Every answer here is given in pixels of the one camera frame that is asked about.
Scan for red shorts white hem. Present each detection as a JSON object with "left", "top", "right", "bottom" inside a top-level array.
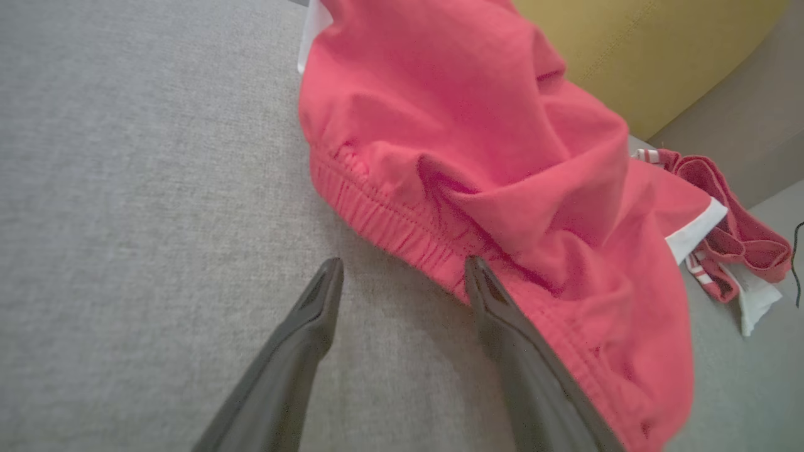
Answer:
[{"left": 296, "top": 0, "right": 730, "bottom": 452}]

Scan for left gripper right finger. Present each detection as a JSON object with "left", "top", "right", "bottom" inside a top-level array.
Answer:
[{"left": 463, "top": 255, "right": 626, "bottom": 452}]

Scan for yellow sofa back cushion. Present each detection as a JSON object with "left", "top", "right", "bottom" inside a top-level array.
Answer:
[{"left": 511, "top": 0, "right": 790, "bottom": 141}]

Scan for black right camera cable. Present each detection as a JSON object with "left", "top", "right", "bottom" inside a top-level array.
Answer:
[{"left": 790, "top": 220, "right": 804, "bottom": 309}]

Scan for red basketball jersey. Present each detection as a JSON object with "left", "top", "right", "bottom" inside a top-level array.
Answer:
[{"left": 631, "top": 148, "right": 794, "bottom": 338}]

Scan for grey fabric sofa seat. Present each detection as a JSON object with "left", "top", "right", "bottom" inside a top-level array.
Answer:
[{"left": 0, "top": 0, "right": 804, "bottom": 452}]

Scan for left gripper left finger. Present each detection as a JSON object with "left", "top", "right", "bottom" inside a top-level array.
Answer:
[{"left": 191, "top": 257, "right": 345, "bottom": 452}]

